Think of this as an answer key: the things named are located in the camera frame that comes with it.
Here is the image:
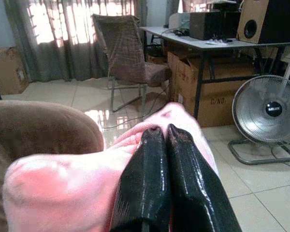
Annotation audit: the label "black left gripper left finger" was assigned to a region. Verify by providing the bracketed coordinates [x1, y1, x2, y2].
[110, 128, 172, 232]

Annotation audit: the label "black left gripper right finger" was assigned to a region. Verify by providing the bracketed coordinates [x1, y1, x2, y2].
[166, 123, 242, 232]

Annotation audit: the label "pink pillow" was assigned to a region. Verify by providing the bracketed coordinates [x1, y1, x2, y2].
[2, 101, 219, 232]

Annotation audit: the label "silver floor fan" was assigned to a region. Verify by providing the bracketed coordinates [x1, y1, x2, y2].
[228, 74, 290, 165]

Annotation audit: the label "brown sofa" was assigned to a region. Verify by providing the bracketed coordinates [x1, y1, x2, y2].
[0, 100, 104, 232]

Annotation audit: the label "large cardboard box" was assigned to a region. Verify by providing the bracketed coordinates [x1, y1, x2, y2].
[175, 58, 257, 128]

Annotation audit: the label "tall cardboard box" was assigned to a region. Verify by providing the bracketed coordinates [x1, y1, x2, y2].
[166, 51, 184, 98]

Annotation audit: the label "brown fabric metal chair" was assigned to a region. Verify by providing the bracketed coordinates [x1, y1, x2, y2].
[91, 14, 172, 113]

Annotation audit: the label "white papers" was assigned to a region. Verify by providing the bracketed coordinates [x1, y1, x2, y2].
[205, 38, 232, 46]

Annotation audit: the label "grey sheer window curtain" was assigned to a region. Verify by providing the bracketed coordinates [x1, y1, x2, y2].
[3, 0, 145, 83]

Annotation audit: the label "grey work table black legs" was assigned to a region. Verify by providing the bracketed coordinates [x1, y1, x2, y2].
[140, 26, 290, 119]

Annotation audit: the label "black box speaker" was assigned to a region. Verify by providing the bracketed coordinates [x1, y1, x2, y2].
[189, 11, 241, 41]

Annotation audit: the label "grey white printer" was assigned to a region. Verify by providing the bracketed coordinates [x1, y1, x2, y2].
[168, 12, 191, 29]

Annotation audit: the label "taped cardboard box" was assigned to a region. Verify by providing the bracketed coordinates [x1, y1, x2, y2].
[0, 47, 29, 96]

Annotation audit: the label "wooden speaker with black cone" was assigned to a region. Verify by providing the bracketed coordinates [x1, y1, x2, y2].
[236, 0, 290, 44]

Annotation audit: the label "dark floor cable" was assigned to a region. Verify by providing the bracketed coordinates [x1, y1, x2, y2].
[100, 87, 167, 129]

